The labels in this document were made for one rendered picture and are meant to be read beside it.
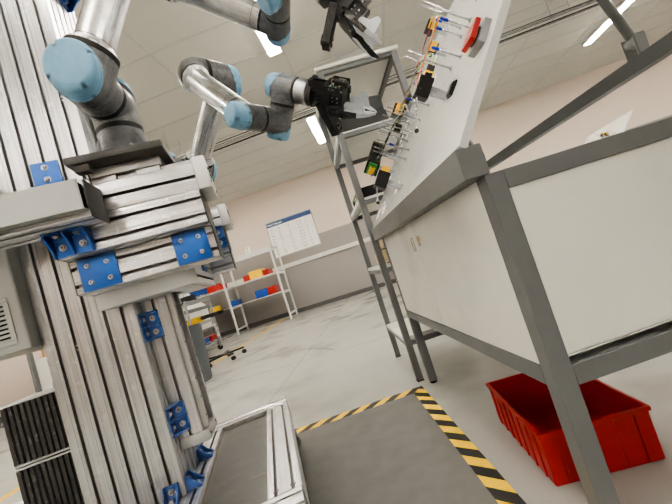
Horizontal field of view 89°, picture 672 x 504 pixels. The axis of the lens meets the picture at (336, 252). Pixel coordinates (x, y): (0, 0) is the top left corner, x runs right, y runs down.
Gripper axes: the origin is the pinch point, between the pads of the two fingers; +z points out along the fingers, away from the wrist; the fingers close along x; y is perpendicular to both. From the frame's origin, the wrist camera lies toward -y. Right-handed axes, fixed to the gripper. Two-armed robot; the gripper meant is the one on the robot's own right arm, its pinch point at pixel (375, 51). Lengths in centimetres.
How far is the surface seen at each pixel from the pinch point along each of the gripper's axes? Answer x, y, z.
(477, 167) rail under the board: -33, -13, 37
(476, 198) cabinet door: -28, -16, 42
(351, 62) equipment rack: 108, 22, -29
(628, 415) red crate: -22, -26, 112
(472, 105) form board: -30.5, -4.2, 27.7
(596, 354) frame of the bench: -39, -23, 78
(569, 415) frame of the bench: -43, -35, 81
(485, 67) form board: -28.5, 3.4, 24.5
